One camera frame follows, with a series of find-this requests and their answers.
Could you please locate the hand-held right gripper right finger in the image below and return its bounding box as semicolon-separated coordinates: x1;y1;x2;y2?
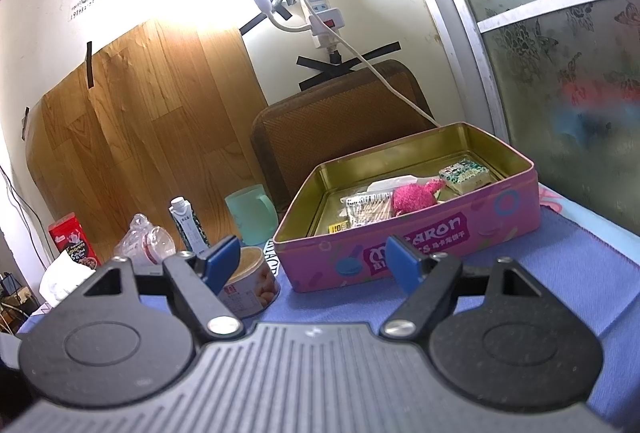
382;235;543;340

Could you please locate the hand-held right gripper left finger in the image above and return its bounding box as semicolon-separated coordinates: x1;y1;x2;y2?
82;235;243;340

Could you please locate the pink tin box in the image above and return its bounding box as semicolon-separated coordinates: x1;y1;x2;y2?
272;122;542;295

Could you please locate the bag of cotton swabs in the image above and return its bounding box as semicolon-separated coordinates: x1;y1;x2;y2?
340;190;398;229

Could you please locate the pink plush toy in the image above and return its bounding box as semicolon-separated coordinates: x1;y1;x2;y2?
391;178;447;218

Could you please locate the small green-printed tissue pack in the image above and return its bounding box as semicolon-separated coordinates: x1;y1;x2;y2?
439;159;491;194

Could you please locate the paper cup container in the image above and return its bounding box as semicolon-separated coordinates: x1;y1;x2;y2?
215;245;280;320

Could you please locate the teal plastic cup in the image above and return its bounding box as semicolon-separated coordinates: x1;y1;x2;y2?
224;184;278;248

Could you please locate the green and white drink carton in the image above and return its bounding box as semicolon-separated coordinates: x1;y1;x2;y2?
168;197;211;251

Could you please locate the clear plastic bag of cups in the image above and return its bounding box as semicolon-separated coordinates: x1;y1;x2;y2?
114;214;177;271

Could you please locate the blue printed blanket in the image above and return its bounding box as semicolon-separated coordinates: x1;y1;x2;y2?
15;183;640;433

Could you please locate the red cereal box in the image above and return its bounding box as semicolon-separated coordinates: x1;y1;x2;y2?
48;212;101;271

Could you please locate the large white tissue bag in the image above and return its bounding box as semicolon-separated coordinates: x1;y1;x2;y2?
39;253;98;306

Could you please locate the light blue printed sheet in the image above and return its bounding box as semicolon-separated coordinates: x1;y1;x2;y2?
537;183;640;264

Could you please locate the black tape cross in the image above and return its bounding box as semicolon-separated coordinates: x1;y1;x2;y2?
296;42;403;92

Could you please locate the frosted glass sliding door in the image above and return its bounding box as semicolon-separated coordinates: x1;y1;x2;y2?
407;0;640;239

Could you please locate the white power strip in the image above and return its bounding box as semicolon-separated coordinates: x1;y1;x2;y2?
299;0;346;51

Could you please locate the wooden wall panel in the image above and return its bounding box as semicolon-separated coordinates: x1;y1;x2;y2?
25;17;273;264

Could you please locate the white power cable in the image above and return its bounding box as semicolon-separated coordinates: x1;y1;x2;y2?
312;16;441;129

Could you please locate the dark thin cable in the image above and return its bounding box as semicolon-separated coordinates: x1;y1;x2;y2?
0;166;56;264

